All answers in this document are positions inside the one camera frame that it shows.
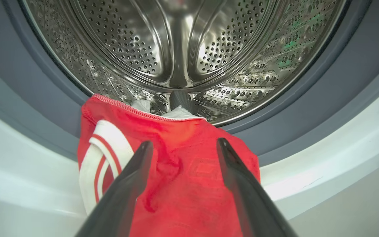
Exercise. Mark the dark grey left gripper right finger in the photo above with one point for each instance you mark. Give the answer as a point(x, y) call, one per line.
point(248, 197)

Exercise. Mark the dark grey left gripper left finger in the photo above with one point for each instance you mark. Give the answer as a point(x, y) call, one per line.
point(120, 197)

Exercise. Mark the red jersey with white trim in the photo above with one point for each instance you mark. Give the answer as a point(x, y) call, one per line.
point(183, 184)

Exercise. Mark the white front-load washing machine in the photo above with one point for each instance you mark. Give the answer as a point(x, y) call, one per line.
point(12, 171)

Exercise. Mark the stainless steel washing machine drum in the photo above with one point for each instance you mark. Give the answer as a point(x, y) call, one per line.
point(176, 39)

